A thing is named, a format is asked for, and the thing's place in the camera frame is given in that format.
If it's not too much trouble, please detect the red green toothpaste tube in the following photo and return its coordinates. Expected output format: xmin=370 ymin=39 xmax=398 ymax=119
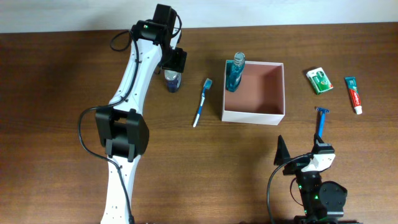
xmin=345 ymin=77 xmax=363 ymax=114

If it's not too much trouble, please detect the green soap box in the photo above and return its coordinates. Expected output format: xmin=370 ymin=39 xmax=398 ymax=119
xmin=306 ymin=67 xmax=333 ymax=95

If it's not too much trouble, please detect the white box pink interior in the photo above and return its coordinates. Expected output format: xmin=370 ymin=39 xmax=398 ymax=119
xmin=221 ymin=61 xmax=285 ymax=126

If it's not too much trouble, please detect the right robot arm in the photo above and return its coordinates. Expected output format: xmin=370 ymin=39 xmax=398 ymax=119
xmin=274 ymin=134 xmax=348 ymax=223

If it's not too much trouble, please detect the blue white toothbrush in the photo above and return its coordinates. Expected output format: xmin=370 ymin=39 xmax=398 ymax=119
xmin=193 ymin=78 xmax=213 ymax=128

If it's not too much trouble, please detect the blue disposable razor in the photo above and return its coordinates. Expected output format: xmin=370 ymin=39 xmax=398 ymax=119
xmin=315 ymin=107 xmax=330 ymax=137

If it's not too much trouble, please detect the clear spray bottle purple liquid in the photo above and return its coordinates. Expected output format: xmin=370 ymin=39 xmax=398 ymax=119
xmin=164 ymin=70 xmax=182 ymax=93

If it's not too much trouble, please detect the teal mouthwash bottle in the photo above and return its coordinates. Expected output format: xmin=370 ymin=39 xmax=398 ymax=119
xmin=226 ymin=52 xmax=246 ymax=92

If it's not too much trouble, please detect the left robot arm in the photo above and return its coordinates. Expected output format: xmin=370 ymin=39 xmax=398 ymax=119
xmin=95 ymin=4 xmax=187 ymax=223

